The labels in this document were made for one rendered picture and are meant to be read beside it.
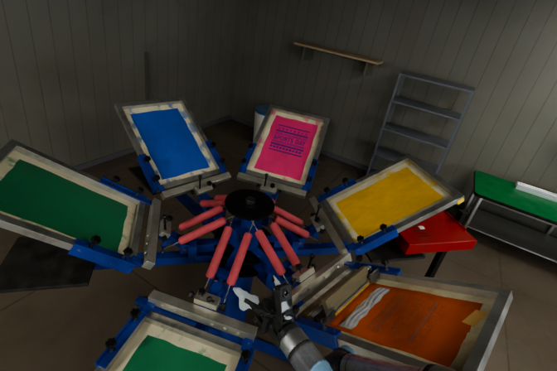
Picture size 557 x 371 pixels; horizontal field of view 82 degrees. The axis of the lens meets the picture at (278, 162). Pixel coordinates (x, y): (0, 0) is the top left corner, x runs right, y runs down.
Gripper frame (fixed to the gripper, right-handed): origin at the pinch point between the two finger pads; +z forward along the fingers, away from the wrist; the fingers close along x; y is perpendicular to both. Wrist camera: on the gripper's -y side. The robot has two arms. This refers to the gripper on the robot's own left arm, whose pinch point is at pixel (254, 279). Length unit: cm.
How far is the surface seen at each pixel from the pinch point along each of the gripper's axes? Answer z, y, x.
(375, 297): -7, 31, 77
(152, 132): 182, 27, 26
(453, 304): -33, 13, 87
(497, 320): -48, 1, 78
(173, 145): 172, 32, 39
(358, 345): -22, 27, 42
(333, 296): 2, 31, 55
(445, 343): -41, 14, 63
